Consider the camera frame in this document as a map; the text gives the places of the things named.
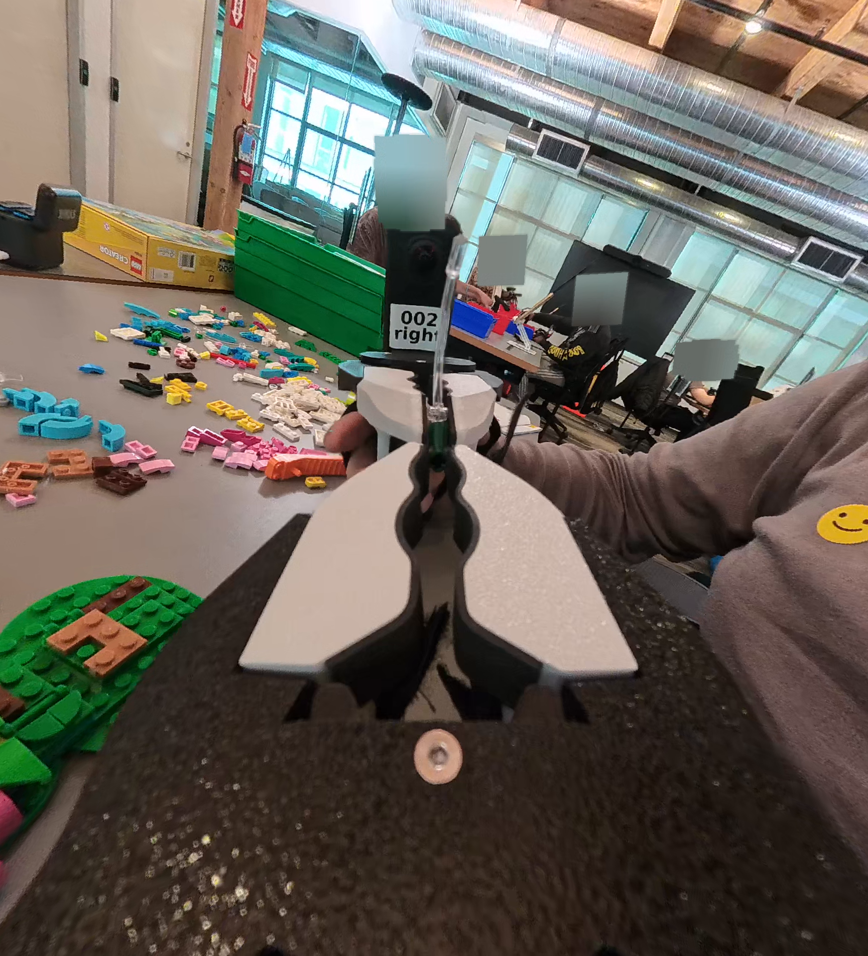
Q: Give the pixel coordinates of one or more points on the tan L-shaped lego plate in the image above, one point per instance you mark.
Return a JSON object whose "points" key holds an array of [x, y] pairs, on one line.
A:
{"points": [[15, 478]]}

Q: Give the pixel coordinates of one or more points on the black battery charger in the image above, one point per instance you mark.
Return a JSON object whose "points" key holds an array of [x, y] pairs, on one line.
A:
{"points": [[27, 231]]}

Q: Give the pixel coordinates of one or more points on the black pole lamp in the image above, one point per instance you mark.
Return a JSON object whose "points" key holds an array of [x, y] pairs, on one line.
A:
{"points": [[406, 93]]}

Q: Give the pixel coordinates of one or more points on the red fire extinguisher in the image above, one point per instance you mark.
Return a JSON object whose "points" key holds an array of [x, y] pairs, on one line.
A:
{"points": [[245, 153]]}

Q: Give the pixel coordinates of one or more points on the blue storage bin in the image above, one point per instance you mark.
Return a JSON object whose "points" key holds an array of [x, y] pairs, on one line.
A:
{"points": [[472, 317]]}

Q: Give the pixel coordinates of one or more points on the black monitor panel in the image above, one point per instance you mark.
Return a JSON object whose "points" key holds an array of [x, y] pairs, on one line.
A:
{"points": [[650, 328]]}

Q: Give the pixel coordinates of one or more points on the dark green lego stem piece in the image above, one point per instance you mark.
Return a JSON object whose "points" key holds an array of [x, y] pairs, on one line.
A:
{"points": [[437, 448]]}

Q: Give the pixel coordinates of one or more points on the dark brown lego plate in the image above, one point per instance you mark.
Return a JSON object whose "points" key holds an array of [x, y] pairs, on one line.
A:
{"points": [[103, 464], [121, 482]]}

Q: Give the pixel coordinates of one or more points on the white vent grille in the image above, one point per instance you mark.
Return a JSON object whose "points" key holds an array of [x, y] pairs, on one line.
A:
{"points": [[826, 258], [561, 152]]}

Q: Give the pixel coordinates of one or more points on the green lego plate build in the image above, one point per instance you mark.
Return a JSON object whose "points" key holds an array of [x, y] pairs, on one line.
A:
{"points": [[142, 605]]}

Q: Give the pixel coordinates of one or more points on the light blue curved lego brick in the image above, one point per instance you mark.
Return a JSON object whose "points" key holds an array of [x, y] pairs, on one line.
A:
{"points": [[111, 435], [18, 399], [56, 403], [53, 427]]}

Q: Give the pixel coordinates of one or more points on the pink lego tile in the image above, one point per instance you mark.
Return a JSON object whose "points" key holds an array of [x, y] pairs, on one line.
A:
{"points": [[156, 466]]}

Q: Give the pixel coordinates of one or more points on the silver air duct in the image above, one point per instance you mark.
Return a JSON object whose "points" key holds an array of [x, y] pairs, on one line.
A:
{"points": [[628, 60], [665, 172]]}

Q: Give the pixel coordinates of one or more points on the tan lego brick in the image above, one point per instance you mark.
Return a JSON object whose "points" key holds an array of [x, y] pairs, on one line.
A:
{"points": [[69, 463]]}

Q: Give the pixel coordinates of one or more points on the yellow lego set box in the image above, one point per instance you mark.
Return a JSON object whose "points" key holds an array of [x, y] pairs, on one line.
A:
{"points": [[142, 246]]}

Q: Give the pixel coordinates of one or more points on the person's right hand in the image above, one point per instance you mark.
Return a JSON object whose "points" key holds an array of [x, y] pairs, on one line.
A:
{"points": [[351, 441]]}

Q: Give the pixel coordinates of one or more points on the grey desk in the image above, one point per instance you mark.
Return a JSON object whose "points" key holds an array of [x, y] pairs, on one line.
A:
{"points": [[180, 538]]}

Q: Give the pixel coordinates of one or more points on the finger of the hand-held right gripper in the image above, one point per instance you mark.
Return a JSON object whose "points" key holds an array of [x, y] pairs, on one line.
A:
{"points": [[396, 403], [475, 407]]}

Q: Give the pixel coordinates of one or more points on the white double doors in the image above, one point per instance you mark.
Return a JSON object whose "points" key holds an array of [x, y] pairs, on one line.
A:
{"points": [[142, 104]]}

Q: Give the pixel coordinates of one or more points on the wooden post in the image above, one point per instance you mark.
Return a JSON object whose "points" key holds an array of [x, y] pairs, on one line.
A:
{"points": [[236, 112]]}

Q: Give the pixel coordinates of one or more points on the orange brick separator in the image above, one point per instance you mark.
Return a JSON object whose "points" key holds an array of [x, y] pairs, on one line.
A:
{"points": [[303, 467]]}

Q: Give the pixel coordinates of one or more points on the person's sweater torso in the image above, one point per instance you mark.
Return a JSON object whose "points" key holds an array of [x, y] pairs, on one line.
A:
{"points": [[815, 672]]}

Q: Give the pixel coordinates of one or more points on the wooden table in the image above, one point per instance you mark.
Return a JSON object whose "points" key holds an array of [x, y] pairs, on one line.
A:
{"points": [[493, 347]]}

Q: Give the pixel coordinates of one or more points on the small pink lego piece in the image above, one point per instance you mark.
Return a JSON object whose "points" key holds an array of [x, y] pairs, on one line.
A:
{"points": [[20, 500]]}

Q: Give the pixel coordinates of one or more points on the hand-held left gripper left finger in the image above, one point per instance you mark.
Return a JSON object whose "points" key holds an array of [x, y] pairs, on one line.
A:
{"points": [[336, 582]]}

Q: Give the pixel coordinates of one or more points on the pile of mixed lego bricks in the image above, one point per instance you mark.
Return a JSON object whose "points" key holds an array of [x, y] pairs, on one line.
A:
{"points": [[254, 373]]}

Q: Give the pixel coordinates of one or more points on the yellow smiley sticker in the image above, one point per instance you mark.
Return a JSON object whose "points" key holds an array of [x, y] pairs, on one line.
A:
{"points": [[850, 523]]}

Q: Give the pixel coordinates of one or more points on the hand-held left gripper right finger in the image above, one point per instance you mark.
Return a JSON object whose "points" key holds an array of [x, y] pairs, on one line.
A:
{"points": [[538, 590]]}

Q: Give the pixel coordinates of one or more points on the stack of green bins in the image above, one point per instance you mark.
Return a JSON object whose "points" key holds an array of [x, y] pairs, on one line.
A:
{"points": [[307, 291]]}

